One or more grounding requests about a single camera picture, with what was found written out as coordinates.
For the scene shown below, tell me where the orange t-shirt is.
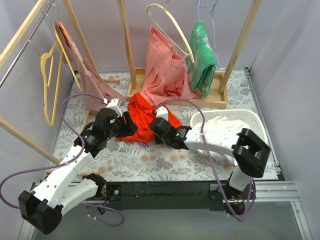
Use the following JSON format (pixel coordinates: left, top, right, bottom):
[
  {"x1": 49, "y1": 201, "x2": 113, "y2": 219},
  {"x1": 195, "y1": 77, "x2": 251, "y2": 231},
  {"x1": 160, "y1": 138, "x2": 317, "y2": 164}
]
[{"x1": 115, "y1": 92, "x2": 183, "y2": 144}]

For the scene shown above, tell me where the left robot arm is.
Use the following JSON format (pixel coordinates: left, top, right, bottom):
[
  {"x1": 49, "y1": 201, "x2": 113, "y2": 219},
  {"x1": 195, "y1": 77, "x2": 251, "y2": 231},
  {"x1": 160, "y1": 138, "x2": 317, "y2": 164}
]
[{"x1": 18, "y1": 107, "x2": 138, "y2": 235}]

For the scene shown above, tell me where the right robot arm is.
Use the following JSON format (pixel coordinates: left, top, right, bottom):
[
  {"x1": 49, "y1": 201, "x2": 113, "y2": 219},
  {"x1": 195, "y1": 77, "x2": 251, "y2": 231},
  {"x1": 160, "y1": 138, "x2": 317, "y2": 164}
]
[{"x1": 149, "y1": 117, "x2": 271, "y2": 199}]

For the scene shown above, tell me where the yellow hanger under pink garment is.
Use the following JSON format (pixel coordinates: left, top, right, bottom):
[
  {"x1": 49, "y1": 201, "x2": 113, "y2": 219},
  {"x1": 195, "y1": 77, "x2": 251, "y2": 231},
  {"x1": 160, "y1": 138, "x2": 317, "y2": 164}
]
[{"x1": 52, "y1": 21, "x2": 82, "y2": 91}]

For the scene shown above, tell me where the cream wooden hanger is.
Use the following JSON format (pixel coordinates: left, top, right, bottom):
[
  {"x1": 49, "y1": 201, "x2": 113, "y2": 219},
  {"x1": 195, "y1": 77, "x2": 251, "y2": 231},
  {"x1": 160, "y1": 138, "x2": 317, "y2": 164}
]
[{"x1": 145, "y1": 3, "x2": 195, "y2": 64}]

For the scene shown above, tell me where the dusty pink hanging garment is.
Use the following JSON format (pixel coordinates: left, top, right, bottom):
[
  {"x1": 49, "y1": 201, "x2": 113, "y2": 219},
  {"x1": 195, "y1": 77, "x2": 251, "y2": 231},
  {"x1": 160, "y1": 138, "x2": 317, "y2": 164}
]
[{"x1": 54, "y1": 21, "x2": 127, "y2": 114}]

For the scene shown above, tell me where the salmon pink pleated garment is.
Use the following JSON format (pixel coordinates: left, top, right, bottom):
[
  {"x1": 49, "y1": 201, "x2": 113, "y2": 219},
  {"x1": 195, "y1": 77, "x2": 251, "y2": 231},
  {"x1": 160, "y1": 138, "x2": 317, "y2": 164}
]
[{"x1": 140, "y1": 26, "x2": 202, "y2": 106}]

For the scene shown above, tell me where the wooden rack with tray base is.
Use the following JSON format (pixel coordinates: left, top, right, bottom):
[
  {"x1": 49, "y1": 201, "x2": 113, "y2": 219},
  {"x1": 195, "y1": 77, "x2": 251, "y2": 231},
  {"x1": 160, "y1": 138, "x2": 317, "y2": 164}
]
[{"x1": 117, "y1": 0, "x2": 262, "y2": 109}]

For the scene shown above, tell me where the white cloth in basket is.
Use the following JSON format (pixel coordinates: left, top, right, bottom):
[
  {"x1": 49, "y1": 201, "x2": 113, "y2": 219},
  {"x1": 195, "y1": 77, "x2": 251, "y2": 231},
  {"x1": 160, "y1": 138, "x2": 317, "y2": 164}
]
[{"x1": 204, "y1": 115, "x2": 250, "y2": 166}]

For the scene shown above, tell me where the black base bar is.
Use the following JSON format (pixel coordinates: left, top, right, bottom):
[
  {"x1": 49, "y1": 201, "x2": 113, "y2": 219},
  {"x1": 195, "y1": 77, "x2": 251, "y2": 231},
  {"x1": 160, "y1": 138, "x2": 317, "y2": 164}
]
[{"x1": 90, "y1": 181, "x2": 226, "y2": 211}]

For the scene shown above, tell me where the green white hanging cloth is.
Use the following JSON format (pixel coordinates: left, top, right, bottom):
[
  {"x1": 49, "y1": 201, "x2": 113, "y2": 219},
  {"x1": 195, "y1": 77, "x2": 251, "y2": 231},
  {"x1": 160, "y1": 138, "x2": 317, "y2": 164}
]
[{"x1": 185, "y1": 20, "x2": 217, "y2": 98}]

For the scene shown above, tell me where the wooden side clothes rack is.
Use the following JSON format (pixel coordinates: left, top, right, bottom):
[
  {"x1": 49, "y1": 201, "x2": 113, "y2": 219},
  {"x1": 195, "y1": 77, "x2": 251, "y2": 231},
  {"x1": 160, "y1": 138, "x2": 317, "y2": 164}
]
[{"x1": 0, "y1": 0, "x2": 121, "y2": 176}]

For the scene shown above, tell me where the white plastic laundry basket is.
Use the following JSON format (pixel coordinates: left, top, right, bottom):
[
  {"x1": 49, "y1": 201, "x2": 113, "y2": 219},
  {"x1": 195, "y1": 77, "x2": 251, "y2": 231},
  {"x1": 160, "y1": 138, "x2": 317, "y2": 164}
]
[{"x1": 184, "y1": 109, "x2": 268, "y2": 156}]

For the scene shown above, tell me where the metal hanging rod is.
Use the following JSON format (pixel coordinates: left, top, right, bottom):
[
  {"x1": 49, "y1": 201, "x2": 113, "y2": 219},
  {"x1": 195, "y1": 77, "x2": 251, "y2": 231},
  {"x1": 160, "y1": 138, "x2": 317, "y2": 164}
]
[{"x1": 0, "y1": 0, "x2": 55, "y2": 88}]

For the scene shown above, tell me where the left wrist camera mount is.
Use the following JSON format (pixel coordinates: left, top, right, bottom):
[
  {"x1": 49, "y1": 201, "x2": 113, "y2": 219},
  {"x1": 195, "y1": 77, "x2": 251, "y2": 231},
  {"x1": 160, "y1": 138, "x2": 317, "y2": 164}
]
[{"x1": 102, "y1": 98, "x2": 124, "y2": 117}]

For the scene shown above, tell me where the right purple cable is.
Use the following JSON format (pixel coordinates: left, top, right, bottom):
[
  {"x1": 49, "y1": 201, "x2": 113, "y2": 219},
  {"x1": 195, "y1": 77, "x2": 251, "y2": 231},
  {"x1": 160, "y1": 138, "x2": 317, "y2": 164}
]
[{"x1": 154, "y1": 98, "x2": 257, "y2": 223}]

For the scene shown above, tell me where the purple cable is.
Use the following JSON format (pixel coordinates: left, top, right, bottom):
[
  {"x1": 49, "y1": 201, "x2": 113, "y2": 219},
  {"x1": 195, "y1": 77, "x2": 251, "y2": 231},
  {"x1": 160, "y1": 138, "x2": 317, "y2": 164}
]
[
  {"x1": 154, "y1": 98, "x2": 257, "y2": 223},
  {"x1": 0, "y1": 93, "x2": 125, "y2": 228}
]

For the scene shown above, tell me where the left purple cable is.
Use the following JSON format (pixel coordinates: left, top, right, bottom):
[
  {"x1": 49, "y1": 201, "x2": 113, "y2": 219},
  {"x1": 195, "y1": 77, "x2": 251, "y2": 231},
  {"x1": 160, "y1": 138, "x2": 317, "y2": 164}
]
[{"x1": 0, "y1": 93, "x2": 125, "y2": 228}]

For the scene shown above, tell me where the blue wire hanger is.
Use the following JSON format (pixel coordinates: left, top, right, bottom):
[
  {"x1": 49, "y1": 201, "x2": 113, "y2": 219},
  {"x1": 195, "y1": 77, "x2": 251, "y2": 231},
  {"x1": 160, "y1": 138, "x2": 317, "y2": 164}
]
[{"x1": 197, "y1": 0, "x2": 220, "y2": 70}]

